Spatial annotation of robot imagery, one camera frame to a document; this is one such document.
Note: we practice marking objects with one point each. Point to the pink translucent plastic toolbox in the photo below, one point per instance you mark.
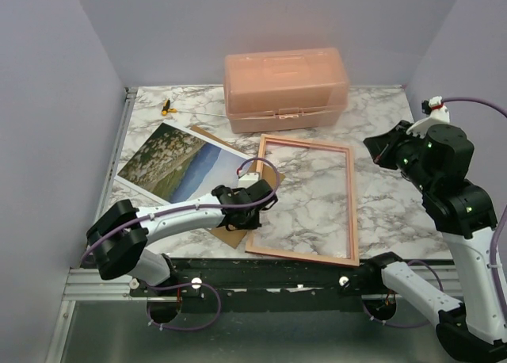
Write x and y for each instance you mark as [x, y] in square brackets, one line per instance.
[276, 91]

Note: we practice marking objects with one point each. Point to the brown cardboard backing board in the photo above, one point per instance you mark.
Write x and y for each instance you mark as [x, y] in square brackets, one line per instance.
[233, 238]

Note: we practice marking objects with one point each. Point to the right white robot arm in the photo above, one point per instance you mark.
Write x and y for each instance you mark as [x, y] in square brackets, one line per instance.
[472, 329]

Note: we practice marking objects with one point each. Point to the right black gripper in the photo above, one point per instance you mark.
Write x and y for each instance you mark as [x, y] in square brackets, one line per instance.
[381, 147]

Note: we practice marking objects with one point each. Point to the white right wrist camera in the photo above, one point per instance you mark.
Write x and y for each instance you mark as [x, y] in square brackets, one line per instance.
[436, 113]

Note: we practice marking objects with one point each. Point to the pink wooden picture frame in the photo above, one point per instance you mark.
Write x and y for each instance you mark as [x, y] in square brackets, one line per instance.
[353, 239]

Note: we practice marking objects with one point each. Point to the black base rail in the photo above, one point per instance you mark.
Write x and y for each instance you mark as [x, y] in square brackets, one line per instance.
[262, 285]

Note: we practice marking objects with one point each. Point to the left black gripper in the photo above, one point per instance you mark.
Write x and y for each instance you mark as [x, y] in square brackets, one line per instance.
[253, 223]

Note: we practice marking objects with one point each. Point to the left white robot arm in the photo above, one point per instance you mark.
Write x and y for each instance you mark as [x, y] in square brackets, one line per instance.
[118, 240]

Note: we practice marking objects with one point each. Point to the yellow black screwdriver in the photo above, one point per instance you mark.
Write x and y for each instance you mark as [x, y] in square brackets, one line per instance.
[167, 109]

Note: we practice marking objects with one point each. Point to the landscape photo print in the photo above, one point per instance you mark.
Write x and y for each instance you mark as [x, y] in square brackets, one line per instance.
[176, 164]

